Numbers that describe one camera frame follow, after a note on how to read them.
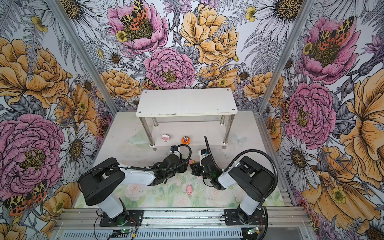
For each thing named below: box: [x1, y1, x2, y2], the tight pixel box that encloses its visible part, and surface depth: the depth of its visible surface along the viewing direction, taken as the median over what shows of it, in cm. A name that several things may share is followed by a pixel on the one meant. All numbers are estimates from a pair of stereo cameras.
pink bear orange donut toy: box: [181, 135, 191, 145], surface depth 93 cm
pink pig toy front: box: [186, 184, 193, 196], surface depth 83 cm
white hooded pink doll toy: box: [161, 134, 171, 143], surface depth 94 cm
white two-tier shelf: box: [135, 88, 238, 151], surface depth 87 cm
